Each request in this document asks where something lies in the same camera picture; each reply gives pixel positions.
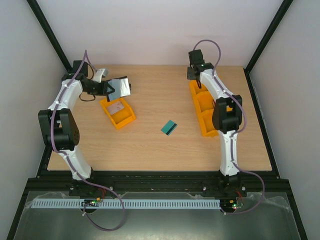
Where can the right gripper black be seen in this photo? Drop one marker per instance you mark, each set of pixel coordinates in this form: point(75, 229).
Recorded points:
point(190, 73)

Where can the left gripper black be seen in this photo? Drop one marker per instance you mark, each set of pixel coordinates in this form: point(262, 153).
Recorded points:
point(103, 91)

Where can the teal credit card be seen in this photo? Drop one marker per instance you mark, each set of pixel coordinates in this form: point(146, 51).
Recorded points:
point(169, 127)

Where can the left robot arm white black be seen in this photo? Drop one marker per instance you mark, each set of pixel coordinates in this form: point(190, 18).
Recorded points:
point(57, 123)

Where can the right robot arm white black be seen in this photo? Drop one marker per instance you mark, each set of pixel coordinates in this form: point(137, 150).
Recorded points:
point(226, 116)

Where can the yellow three-compartment bin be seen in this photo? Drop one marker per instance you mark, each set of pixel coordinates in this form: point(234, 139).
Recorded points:
point(204, 106)

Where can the small yellow bin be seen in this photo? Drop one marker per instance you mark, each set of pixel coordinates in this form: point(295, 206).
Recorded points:
point(121, 118)

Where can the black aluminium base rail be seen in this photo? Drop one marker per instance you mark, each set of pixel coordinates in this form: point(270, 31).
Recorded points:
point(204, 183)

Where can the left black frame post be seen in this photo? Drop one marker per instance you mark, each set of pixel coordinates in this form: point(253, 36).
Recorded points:
point(42, 20)

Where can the black frame post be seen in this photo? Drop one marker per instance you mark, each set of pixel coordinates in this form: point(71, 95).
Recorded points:
point(276, 20)
point(42, 20)

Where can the right black frame post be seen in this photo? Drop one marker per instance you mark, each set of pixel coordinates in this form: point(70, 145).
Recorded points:
point(276, 20)

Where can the white slotted cable duct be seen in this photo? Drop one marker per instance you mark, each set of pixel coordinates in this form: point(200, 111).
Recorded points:
point(157, 204)

